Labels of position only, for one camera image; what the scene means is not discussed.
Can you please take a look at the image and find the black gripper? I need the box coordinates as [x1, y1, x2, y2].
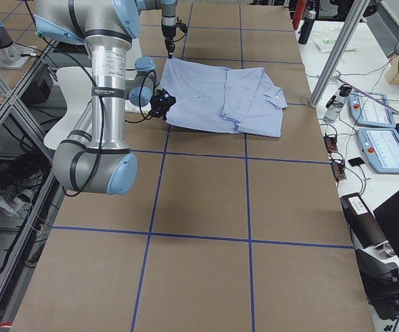
[161, 24, 187, 59]
[149, 89, 176, 120]

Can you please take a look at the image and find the light blue striped shirt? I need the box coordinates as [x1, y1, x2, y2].
[161, 58, 287, 138]

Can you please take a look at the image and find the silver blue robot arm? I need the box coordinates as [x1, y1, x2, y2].
[136, 0, 188, 59]
[34, 1, 178, 196]

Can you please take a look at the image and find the white chair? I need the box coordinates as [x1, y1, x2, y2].
[44, 66, 92, 150]

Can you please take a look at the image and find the black thermos bottle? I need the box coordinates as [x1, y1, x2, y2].
[298, 10, 317, 45]

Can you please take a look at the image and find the red bottle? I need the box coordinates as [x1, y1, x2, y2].
[292, 0, 307, 30]

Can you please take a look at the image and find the clear water bottle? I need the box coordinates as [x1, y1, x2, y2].
[323, 84, 352, 123]

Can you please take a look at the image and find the upper blue teach pendant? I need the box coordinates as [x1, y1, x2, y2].
[347, 90, 396, 128]

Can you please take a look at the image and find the blue teach pendant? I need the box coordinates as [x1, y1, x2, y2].
[358, 128, 399, 174]
[347, 90, 396, 128]

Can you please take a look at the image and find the lower blue teach pendant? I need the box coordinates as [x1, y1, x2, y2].
[358, 128, 399, 174]

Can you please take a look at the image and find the black device white label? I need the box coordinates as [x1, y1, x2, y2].
[340, 193, 387, 248]

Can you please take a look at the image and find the aluminium frame post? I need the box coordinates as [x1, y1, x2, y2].
[308, 0, 370, 108]

